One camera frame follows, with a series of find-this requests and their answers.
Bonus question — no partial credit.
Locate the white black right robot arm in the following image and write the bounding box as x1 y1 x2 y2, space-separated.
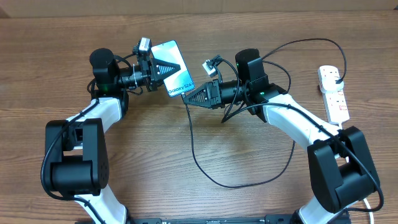
183 49 384 223

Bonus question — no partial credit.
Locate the black USB charging cable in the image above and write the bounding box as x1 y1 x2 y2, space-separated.
181 38 348 189

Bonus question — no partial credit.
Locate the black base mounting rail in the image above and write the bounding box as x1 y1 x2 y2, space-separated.
127 214 302 224

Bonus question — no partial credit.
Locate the white charger plug adapter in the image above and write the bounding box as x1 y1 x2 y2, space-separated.
320 76 344 93

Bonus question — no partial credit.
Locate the white power strip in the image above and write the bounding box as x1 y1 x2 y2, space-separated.
317 65 349 126

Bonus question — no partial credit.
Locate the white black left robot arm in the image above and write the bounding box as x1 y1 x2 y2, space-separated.
40 45 193 223

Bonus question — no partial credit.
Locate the blue Galaxy smartphone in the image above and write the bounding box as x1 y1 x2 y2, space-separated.
151 40 195 97

